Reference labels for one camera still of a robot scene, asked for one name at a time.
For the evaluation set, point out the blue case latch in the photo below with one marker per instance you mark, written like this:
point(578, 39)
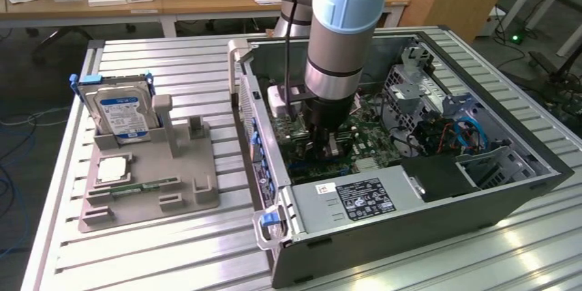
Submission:
point(269, 220)

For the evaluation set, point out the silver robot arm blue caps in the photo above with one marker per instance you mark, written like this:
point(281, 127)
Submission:
point(341, 32)

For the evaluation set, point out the green RAM stick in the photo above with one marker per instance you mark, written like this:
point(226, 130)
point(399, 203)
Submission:
point(134, 188)

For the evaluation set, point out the green motherboard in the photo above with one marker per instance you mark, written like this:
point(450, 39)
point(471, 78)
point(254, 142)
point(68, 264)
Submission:
point(373, 134)

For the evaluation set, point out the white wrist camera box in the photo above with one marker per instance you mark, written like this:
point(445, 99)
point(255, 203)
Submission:
point(277, 102)

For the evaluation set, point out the device with green light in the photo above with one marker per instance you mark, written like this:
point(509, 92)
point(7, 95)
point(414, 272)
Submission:
point(515, 37)

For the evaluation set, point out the grey plastic parts rack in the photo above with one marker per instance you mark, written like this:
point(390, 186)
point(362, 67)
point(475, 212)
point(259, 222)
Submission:
point(150, 209)

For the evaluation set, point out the open black PC case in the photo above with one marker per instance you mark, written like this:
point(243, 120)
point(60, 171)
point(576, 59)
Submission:
point(409, 233)

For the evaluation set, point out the black plastic air shroud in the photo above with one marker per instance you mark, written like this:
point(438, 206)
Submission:
point(437, 175)

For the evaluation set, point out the silver metal disk bay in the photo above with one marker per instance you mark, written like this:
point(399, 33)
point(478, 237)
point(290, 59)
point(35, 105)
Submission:
point(409, 76)

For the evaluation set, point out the silver CPU chip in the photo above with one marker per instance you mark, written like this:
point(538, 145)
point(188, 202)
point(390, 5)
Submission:
point(112, 170)

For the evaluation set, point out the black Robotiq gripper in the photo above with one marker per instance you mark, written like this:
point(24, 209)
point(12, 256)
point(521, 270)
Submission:
point(329, 115)

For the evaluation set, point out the hard disk in blue caddy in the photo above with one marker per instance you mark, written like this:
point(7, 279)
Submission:
point(120, 114)

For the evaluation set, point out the grey power supply unit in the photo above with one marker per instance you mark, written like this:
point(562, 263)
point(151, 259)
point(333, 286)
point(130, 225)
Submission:
point(318, 209)

